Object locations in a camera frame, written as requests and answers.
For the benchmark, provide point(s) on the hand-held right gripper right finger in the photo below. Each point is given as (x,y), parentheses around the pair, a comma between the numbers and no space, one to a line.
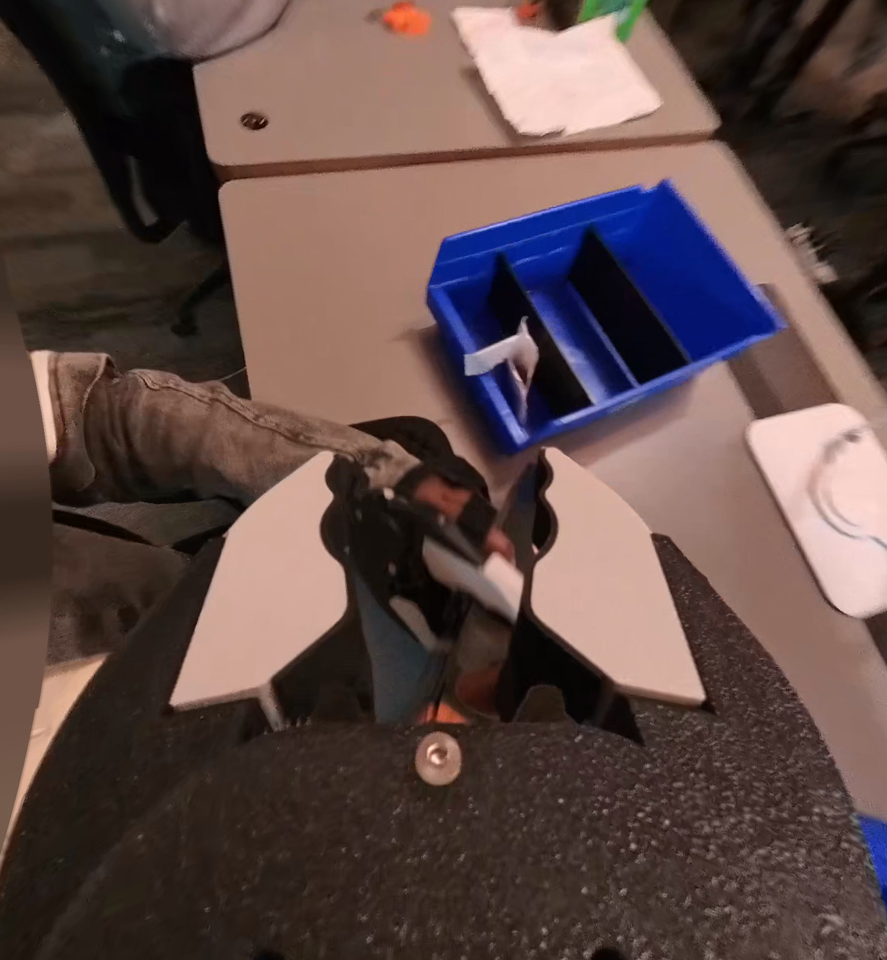
(616,600)

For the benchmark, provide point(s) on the small colourful lego build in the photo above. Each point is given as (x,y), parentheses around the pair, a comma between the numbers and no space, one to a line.
(406,16)

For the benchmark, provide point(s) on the person's left forearm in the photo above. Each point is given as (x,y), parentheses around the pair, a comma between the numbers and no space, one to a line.
(188,435)

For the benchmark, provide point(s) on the person's left hand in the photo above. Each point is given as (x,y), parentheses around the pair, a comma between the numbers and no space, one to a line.
(470,517)

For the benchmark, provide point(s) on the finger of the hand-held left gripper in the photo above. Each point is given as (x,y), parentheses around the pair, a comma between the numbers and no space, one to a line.
(417,622)
(481,581)

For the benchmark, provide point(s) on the black bin divider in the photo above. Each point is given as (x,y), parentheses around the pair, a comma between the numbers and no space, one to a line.
(541,337)

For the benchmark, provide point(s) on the small torn white paper bag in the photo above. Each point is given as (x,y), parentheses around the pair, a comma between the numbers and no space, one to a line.
(515,356)

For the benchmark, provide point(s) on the white panel foot plate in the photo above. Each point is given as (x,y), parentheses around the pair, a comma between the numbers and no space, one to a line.
(811,487)

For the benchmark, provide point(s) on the crumpled white paper bag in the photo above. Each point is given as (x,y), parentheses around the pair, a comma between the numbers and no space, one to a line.
(563,75)

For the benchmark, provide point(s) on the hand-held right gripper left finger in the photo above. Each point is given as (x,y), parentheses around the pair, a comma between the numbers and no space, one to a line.
(263,585)

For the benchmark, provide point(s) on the another person's forearm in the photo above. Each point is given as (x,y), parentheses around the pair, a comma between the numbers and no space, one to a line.
(218,22)

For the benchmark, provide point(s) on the black table grommet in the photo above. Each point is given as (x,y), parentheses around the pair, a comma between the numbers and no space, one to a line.
(254,120)

